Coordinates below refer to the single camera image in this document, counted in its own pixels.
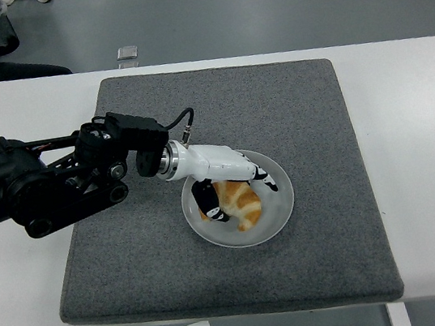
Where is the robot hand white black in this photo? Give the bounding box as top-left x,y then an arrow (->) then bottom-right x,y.
173,132 -> 284,230

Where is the croissant bread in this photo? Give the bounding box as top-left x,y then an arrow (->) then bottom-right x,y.
194,174 -> 267,239

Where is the grey round plate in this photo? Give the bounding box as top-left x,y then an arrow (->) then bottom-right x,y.
174,142 -> 301,256

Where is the grey felt mat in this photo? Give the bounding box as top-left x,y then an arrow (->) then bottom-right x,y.
26,39 -> 407,326

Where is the white table leg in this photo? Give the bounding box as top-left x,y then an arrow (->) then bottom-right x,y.
386,300 -> 412,326

